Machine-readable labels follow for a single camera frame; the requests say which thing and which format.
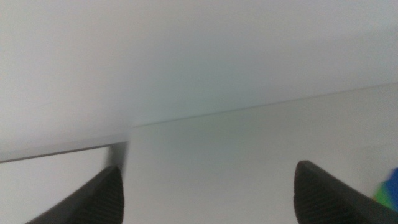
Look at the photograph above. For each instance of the blue cube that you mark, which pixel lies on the blue cube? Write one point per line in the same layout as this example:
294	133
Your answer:
393	186

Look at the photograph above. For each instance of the green cube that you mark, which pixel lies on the green cube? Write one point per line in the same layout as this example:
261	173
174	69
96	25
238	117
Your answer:
382	194

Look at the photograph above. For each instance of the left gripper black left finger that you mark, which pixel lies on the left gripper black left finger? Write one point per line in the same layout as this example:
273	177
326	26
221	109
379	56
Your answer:
102	199

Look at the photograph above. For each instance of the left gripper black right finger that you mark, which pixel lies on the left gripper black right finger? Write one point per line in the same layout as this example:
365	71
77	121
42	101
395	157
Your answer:
323	199

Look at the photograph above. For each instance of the white side cabinet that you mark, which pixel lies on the white side cabinet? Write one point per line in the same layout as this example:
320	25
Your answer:
46	180

